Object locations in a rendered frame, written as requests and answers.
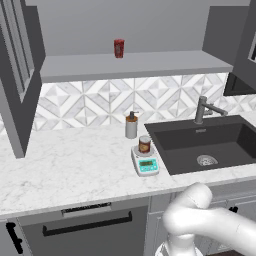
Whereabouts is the grey base cupboard door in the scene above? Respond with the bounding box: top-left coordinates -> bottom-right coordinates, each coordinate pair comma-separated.
0,218 -> 26,256

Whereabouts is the dark grey sink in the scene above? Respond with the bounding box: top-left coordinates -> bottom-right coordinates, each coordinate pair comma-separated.
143,114 -> 256,177

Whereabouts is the black dishwasher handle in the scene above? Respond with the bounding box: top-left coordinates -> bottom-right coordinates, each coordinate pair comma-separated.
42,210 -> 134,238

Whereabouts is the grey soap dispenser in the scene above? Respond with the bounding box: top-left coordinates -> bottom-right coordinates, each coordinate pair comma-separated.
124,110 -> 140,140

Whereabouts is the grey open cabinet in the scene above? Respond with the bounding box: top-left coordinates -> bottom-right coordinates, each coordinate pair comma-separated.
24,0 -> 251,84

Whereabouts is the dark grey cabinet door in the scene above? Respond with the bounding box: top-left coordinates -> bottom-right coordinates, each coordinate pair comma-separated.
0,0 -> 47,160
222,0 -> 256,97

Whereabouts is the white teal digital scale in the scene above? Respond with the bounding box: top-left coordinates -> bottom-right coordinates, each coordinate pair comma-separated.
130,145 -> 161,178

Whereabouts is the red can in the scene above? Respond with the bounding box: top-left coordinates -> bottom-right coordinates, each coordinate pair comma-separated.
113,38 -> 126,59

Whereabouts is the grey base cupboard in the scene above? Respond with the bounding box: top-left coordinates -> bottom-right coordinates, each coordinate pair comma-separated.
143,180 -> 256,256

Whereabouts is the grey tap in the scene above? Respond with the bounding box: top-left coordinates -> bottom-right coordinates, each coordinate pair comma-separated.
194,95 -> 229,125

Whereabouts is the brown canned food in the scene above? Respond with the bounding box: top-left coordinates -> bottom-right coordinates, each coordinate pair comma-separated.
138,135 -> 152,154

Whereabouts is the grey dishwasher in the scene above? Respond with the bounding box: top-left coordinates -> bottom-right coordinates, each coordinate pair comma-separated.
14,197 -> 151,256

